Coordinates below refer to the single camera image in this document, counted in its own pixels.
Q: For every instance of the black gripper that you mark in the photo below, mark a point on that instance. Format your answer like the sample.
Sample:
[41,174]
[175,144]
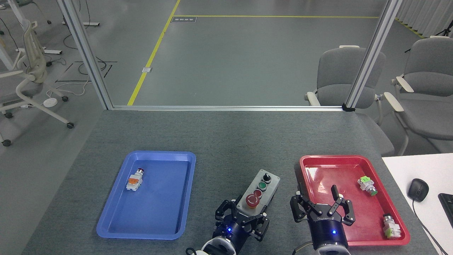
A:
[327,232]
[235,233]

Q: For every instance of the grey control box with buttons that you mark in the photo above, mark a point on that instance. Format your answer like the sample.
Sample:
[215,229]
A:
[260,189]

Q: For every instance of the silver push button green block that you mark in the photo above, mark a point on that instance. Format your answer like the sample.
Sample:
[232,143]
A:
[391,226]

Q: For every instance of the red push button orange block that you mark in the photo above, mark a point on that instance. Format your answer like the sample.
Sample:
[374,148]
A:
[135,180]

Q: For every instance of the red plastic tray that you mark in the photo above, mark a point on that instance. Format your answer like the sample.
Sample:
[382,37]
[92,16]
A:
[368,212]

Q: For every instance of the blue plastic tray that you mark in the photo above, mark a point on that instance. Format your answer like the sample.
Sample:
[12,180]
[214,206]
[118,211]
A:
[152,212]

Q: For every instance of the black computer mouse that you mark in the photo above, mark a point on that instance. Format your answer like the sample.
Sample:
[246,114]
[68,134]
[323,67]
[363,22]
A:
[418,189]

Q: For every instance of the white desk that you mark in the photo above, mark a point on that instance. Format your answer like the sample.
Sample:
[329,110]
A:
[431,166]

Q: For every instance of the black keyboard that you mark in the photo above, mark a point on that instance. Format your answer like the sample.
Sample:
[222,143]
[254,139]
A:
[447,209]

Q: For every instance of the grey armchair beside desk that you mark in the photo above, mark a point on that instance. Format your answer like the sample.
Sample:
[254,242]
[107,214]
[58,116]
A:
[428,106]

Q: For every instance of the silver floor socket plate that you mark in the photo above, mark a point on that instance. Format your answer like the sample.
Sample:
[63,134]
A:
[147,69]

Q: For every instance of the grey floor sign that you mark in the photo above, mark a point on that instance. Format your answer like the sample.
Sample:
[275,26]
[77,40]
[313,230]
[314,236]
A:
[183,19]

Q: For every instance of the black tripod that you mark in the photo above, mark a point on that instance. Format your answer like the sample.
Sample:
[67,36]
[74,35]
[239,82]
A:
[445,32]

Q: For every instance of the white round floor disc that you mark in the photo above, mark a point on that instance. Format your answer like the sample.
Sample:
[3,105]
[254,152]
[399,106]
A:
[50,102]

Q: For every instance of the white desk foot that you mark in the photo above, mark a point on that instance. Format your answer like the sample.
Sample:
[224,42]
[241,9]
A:
[49,52]
[90,24]

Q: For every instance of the white mesh office chair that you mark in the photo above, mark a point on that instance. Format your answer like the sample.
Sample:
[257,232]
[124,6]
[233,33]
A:
[33,67]

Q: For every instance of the black post bracket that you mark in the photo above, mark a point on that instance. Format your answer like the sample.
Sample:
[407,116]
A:
[348,108]

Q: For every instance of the silver frame rail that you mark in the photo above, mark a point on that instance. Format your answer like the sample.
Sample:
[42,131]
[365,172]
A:
[226,108]

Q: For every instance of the grey armchair behind post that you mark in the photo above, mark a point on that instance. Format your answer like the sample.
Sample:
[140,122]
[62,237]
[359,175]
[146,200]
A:
[332,74]

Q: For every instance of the silver frame post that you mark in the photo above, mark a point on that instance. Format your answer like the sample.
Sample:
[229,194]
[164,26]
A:
[86,56]
[371,56]

